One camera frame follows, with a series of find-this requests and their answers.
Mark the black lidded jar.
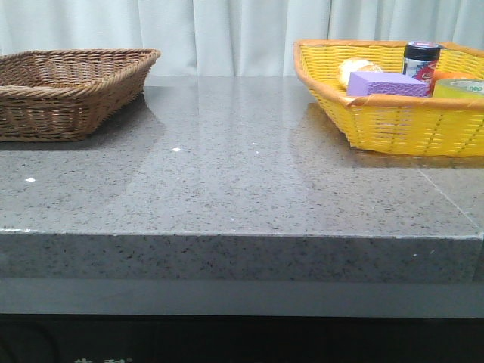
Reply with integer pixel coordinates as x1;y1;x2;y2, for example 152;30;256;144
402;41;444;96

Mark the white curtain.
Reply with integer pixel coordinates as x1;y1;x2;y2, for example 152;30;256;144
1;1;483;76

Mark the yellow packing tape roll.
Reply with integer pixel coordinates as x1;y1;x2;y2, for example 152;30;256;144
433;79;483;99

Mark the orange fruit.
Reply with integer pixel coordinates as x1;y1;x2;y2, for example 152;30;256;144
430;70;476;88

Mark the bread roll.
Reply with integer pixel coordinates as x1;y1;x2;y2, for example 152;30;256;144
337;57;383;89

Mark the yellow woven basket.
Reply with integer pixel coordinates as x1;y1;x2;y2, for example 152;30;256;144
293;39;483;157

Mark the brown wicker basket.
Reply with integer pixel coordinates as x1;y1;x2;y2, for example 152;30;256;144
1;48;161;142

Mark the purple foam block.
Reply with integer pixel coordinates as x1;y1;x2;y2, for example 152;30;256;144
346;71;428;97

